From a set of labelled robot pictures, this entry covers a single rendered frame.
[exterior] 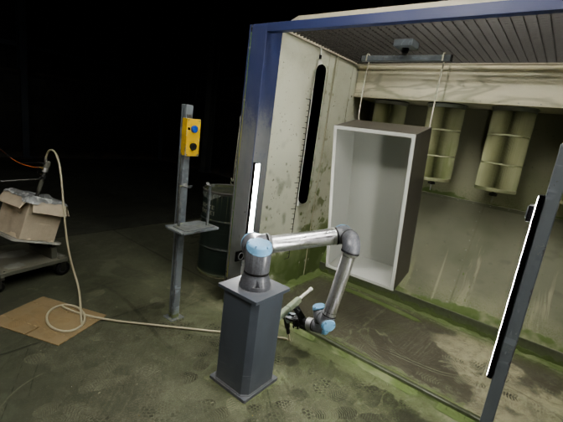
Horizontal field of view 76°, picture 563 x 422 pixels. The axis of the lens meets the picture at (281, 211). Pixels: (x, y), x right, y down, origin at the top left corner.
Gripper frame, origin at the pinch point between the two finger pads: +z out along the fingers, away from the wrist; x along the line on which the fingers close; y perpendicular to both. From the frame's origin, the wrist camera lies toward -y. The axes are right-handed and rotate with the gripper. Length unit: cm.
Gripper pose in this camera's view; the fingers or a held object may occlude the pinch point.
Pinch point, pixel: (284, 314)
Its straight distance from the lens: 282.3
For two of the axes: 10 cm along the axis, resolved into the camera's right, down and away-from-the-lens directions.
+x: 5.8, -3.1, 7.5
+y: 1.4, 9.5, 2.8
